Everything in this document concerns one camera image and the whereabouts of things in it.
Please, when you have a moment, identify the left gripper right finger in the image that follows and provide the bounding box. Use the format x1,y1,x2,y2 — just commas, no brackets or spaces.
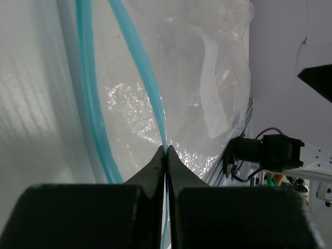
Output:
167,146,324,248

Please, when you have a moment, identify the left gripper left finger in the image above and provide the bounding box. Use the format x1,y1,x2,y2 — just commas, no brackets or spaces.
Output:
1,147,165,248

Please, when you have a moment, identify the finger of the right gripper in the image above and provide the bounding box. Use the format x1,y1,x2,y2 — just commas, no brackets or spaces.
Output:
297,64,332,103

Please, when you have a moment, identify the clear zip top bag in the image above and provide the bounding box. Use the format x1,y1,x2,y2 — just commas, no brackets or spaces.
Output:
58,0,255,249

